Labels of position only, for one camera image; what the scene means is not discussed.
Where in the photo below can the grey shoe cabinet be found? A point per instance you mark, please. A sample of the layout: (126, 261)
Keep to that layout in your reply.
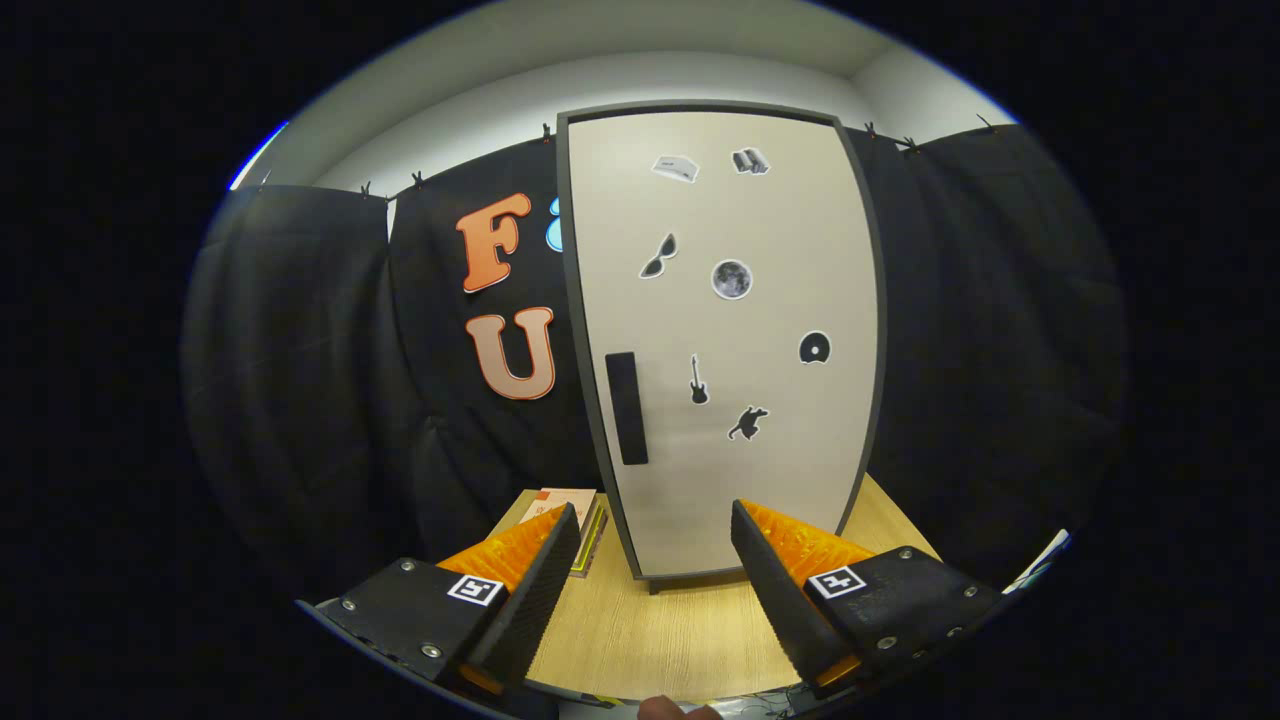
(700, 105)

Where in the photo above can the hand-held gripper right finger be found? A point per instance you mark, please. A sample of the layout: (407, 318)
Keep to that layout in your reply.
(780, 610)

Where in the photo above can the narrow ceiling light strip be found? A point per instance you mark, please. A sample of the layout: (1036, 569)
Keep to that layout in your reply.
(258, 155)

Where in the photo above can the yellow edged book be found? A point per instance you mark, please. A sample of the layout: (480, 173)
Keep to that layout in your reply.
(590, 550)

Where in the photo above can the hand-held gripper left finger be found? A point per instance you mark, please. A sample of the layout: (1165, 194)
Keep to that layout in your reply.
(535, 610)

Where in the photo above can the black backdrop cloth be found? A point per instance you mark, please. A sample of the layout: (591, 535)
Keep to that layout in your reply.
(300, 400)

